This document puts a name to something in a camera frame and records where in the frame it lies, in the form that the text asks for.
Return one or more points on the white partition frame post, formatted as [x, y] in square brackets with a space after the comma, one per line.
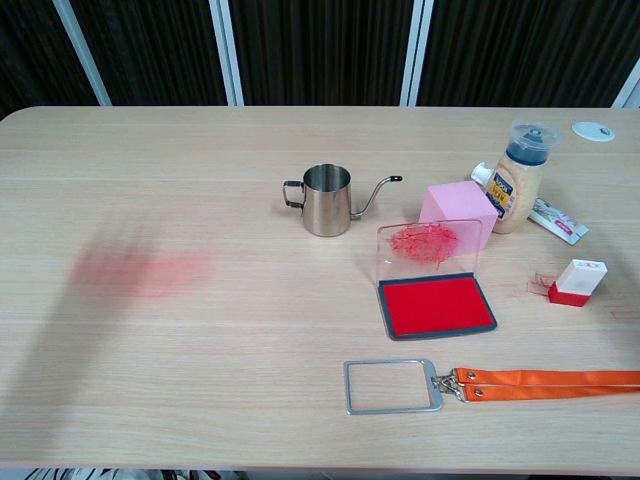
[226, 50]
[416, 50]
[629, 97]
[82, 50]

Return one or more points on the small white and red stamp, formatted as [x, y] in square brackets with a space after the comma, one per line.
[580, 280]

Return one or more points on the stainless steel gooseneck kettle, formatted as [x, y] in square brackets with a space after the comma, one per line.
[325, 205]

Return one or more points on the seasoning bottle blue cap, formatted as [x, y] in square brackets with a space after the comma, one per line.
[522, 175]

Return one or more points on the metal badge holder frame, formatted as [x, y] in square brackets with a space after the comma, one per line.
[434, 395]

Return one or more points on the pink foam cube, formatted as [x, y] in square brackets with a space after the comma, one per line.
[460, 202]

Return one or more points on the red ink pad clear lid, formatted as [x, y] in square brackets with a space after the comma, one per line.
[435, 305]

